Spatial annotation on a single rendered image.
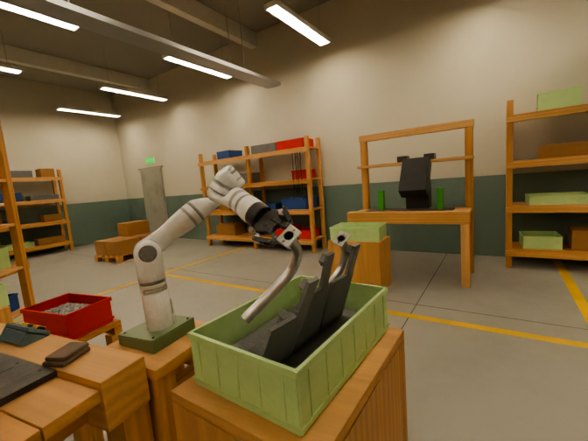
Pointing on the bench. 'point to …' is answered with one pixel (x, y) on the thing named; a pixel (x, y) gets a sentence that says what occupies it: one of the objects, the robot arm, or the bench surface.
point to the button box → (22, 334)
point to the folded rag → (66, 354)
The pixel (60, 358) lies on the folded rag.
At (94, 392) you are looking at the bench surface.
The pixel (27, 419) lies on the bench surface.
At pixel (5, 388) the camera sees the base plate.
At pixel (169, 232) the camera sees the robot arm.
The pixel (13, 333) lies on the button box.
